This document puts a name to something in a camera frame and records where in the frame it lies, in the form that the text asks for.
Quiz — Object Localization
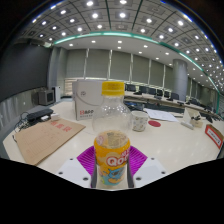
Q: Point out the ceiling lights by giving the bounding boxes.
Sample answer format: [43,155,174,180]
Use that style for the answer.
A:
[31,0,221,81]

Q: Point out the clear bottle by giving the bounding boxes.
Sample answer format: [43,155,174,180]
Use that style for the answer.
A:
[91,80,132,190]

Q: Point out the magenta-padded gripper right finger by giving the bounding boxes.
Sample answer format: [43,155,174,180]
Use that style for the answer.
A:
[127,145,167,189]

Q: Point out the white power adapter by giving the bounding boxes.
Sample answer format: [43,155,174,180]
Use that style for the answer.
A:
[49,113,61,122]

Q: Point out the white remote control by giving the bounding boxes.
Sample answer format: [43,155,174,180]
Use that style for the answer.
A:
[180,120,195,130]

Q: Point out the long curved conference desk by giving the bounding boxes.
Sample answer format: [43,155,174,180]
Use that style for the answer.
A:
[123,90,221,118]

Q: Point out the row of black office chairs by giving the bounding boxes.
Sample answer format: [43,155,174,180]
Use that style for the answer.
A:
[124,83,214,111]

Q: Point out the white copy paper box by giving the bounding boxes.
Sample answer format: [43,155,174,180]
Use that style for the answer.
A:
[71,79,109,121]

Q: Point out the white patterned paper cup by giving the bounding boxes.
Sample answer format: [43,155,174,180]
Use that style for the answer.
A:
[130,110,149,132]

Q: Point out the grey monitor on cart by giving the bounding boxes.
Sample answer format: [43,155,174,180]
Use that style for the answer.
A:
[37,89,56,106]

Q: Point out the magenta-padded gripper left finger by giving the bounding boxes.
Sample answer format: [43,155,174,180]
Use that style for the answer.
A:
[55,145,98,189]

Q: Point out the black electronic device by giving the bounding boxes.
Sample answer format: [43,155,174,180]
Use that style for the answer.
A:
[25,107,54,123]

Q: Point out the brown paper envelope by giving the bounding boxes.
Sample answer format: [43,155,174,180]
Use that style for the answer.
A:
[13,118,87,166]

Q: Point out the printed white paper sheet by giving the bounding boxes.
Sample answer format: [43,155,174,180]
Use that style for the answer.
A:
[143,107,181,123]

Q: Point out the red and white carton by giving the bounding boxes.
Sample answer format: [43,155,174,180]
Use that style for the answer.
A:
[204,123,224,150]

